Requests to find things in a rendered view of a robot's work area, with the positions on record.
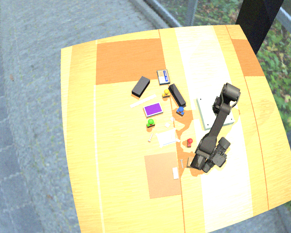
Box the pale yellow box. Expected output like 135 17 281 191
187 156 194 169

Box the yellow rubber stamp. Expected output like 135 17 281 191
162 89 170 98

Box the red-handled rubber stamp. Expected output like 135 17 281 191
187 139 193 148

